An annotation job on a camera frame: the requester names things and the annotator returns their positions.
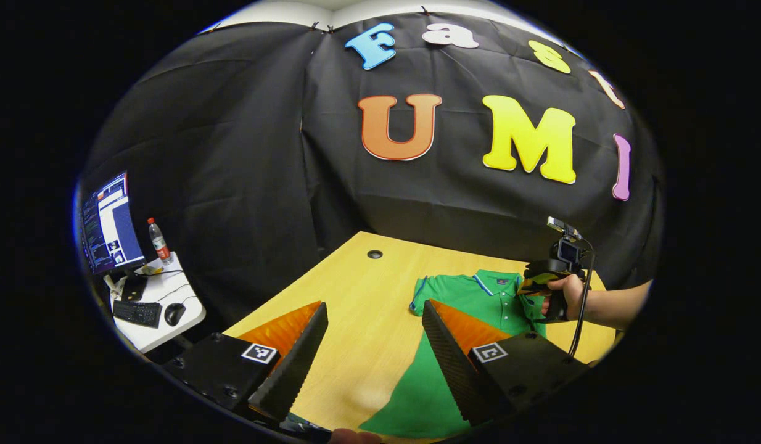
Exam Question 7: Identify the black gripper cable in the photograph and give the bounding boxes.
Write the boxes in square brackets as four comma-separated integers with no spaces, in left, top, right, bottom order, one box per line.
[567,237,597,358]

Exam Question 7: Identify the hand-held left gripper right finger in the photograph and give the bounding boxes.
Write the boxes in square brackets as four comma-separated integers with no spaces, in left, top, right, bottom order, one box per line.
[422,299,594,429]

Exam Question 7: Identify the clear water bottle red label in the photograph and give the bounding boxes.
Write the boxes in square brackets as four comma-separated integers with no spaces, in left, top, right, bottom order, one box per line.
[147,217,173,266]

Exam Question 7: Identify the black backdrop cloth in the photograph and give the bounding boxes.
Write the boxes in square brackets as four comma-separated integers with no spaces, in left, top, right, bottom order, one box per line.
[78,9,665,327]

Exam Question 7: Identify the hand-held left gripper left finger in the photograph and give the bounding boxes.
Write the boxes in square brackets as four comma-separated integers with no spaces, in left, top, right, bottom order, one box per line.
[165,301,329,423]

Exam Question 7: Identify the small black device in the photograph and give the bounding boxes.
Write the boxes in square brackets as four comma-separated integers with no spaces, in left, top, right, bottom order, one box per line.
[120,274,148,303]

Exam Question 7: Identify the black keyboard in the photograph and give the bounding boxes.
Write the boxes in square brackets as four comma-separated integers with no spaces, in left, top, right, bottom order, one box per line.
[112,300,163,329]

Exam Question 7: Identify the computer monitor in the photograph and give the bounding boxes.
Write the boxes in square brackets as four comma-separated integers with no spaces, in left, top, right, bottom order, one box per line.
[78,171,146,275]

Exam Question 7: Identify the green T-shirt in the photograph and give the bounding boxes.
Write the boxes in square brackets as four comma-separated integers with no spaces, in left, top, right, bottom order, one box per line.
[359,269,548,440]

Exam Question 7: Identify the white side table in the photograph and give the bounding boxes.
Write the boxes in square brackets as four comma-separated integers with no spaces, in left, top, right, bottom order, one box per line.
[106,252,207,353]

